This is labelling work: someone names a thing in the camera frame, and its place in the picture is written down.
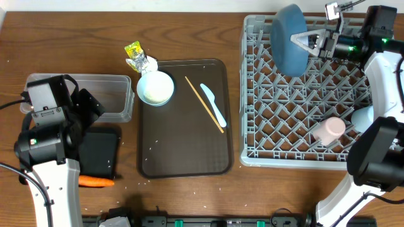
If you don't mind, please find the pink plastic cup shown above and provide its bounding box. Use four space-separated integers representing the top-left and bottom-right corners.
313 117 346 146

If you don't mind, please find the grey dishwasher rack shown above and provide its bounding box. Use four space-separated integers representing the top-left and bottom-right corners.
239 15 372 170

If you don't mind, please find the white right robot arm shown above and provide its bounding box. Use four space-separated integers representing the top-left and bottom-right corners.
290 29 403 226

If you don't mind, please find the light blue plastic knife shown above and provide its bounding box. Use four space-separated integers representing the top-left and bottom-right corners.
200 83 227 128

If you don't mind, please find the crumpled snack wrapper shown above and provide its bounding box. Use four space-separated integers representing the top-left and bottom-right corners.
124 41 158 74

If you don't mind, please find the black bin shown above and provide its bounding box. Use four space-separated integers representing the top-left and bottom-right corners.
18 125 121 185

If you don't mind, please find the blue plate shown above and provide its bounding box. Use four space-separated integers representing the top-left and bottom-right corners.
270 4 309 77

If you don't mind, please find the orange carrot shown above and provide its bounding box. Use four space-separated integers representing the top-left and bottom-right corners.
78 175 115 187

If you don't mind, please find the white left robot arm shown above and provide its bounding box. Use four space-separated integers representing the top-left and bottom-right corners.
15 74 105 226

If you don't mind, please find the light blue plastic cup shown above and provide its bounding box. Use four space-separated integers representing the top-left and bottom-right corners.
351 105 374 133

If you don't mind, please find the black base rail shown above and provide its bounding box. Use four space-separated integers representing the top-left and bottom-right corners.
81 206 376 227

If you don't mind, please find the brown serving tray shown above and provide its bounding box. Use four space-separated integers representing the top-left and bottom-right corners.
138 59 234 179

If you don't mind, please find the light blue rice bowl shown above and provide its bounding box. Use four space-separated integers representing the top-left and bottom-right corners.
136 71 174 107

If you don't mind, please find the clear plastic bin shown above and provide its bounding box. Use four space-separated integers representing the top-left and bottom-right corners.
19 73 136 124

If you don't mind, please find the wooden chopstick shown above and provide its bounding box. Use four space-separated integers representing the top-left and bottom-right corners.
185 76 224 134

